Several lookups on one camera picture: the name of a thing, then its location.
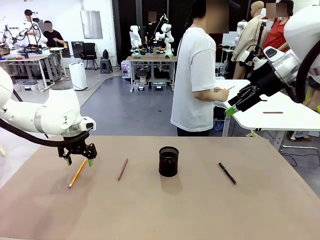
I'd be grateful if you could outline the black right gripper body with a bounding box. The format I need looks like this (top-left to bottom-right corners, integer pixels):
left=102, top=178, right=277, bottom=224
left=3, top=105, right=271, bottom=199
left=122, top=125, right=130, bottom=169
left=247, top=65, right=288, bottom=97

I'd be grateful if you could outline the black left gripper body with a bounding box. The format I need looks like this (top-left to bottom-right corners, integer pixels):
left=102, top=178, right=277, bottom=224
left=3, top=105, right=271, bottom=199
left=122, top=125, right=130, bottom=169
left=62, top=131, right=90, bottom=157

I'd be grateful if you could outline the yellow pencil with pink eraser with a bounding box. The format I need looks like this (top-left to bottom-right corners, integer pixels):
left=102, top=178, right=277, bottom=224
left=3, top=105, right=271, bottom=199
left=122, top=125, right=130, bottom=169
left=68, top=158, right=88, bottom=189

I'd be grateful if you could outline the reddish brown pencil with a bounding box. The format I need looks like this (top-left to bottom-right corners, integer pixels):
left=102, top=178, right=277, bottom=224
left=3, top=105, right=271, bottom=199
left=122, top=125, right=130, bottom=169
left=117, top=158, right=129, bottom=182

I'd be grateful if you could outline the black pen with red end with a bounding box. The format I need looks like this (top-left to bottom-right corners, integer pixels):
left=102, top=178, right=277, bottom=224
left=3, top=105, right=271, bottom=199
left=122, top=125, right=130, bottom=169
left=218, top=161, right=238, bottom=185

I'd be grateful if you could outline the person's right forearm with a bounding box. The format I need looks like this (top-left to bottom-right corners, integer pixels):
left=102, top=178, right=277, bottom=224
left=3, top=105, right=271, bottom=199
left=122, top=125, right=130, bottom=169
left=193, top=87, right=218, bottom=102

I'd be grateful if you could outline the black mesh pen holder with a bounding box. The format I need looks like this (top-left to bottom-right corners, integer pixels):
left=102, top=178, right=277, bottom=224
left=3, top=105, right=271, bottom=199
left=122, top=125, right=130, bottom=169
left=158, top=146, right=180, bottom=178

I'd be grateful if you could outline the person's right hand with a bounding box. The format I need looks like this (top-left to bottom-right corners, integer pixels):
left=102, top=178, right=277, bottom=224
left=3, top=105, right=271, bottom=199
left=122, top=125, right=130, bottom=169
left=214, top=86, right=230, bottom=102

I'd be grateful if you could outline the white side table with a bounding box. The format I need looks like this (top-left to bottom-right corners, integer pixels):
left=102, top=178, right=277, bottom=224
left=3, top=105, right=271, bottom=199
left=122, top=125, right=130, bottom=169
left=214, top=79, right=320, bottom=153

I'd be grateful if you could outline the silver computer case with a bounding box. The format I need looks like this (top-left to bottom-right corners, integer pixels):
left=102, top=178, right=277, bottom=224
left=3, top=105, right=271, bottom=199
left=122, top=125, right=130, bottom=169
left=215, top=62, right=226, bottom=76

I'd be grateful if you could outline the blue box under table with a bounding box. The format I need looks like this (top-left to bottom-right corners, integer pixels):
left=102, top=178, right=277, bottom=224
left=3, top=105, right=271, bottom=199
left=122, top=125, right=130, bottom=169
left=213, top=119, right=225, bottom=132

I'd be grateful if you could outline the mannequin in beige coat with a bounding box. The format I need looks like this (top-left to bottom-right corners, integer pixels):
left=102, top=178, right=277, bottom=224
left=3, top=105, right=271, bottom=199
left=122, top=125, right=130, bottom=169
left=231, top=1, right=266, bottom=81

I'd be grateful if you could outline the figure in red shirt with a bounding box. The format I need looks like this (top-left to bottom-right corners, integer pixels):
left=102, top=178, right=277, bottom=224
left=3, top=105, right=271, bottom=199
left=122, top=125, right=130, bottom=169
left=262, top=0, right=295, bottom=53

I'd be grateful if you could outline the person in white T-shirt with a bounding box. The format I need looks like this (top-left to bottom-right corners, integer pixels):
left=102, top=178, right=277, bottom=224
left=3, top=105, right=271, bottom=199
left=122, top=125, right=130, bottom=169
left=170, top=0, right=231, bottom=137

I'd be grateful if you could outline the white air purifier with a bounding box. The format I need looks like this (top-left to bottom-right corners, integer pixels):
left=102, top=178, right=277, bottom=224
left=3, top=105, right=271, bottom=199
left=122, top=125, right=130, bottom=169
left=68, top=62, right=88, bottom=91

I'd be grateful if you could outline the clear storage bin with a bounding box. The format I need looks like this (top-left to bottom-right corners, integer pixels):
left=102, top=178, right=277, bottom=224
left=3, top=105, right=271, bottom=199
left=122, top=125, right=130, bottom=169
left=134, top=81, right=151, bottom=92
left=151, top=81, right=168, bottom=92

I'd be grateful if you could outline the grey plastic stool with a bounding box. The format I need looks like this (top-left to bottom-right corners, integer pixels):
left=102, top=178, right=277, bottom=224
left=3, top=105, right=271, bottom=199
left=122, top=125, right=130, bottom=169
left=99, top=57, right=114, bottom=75

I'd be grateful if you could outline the computer tower with coloured lights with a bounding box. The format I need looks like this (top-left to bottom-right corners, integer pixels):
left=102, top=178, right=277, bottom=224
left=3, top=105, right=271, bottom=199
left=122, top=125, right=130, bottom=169
left=121, top=61, right=132, bottom=80

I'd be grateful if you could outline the black office chair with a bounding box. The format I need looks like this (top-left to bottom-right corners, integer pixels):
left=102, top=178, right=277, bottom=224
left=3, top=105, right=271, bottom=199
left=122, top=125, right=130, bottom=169
left=79, top=42, right=100, bottom=71

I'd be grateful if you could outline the black framed display panel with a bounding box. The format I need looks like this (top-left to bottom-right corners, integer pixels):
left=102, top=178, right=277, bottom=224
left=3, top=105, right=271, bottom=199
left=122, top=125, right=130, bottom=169
left=71, top=41, right=85, bottom=59

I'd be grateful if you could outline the cluttered background work table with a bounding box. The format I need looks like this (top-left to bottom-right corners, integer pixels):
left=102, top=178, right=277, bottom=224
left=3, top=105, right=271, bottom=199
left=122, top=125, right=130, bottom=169
left=0, top=47, right=67, bottom=91

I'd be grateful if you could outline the wooden top background table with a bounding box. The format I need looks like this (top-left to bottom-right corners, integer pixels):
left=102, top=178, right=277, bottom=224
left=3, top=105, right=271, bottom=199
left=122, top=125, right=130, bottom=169
left=124, top=55, right=178, bottom=93

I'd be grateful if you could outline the person in black T-shirt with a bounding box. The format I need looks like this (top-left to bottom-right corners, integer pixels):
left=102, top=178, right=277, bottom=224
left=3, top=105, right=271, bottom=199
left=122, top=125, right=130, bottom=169
left=42, top=20, right=65, bottom=48

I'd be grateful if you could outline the person in black clothes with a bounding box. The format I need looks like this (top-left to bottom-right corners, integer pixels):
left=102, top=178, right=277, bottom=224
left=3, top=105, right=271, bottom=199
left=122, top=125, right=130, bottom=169
left=144, top=11, right=163, bottom=48

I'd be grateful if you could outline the person in white shirt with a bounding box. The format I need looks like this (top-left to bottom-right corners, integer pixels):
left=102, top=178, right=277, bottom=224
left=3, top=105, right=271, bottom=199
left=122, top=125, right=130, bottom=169
left=23, top=9, right=41, bottom=46

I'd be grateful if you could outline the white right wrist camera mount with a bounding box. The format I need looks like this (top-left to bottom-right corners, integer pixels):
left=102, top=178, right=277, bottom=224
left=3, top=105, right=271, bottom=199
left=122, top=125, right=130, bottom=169
left=241, top=49, right=266, bottom=71

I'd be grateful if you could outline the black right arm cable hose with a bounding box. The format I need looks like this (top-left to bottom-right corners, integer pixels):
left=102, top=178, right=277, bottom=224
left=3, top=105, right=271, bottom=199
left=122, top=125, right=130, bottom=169
left=296, top=39, right=320, bottom=104

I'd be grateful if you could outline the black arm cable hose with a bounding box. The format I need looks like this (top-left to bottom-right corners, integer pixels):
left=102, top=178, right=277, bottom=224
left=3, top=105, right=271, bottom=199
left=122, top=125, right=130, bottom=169
left=296, top=39, right=320, bottom=104
left=0, top=118, right=88, bottom=149

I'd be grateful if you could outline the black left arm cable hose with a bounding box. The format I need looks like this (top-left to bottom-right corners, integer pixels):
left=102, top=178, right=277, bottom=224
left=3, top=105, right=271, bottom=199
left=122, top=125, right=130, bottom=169
left=0, top=118, right=88, bottom=149

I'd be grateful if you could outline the black floor cable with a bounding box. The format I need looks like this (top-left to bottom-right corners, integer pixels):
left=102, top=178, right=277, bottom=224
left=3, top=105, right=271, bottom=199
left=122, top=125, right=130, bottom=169
left=281, top=147, right=298, bottom=167

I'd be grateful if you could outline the silver metal wall panel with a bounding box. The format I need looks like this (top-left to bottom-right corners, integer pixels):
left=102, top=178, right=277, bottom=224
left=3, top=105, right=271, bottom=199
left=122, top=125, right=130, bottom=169
left=80, top=9, right=103, bottom=40

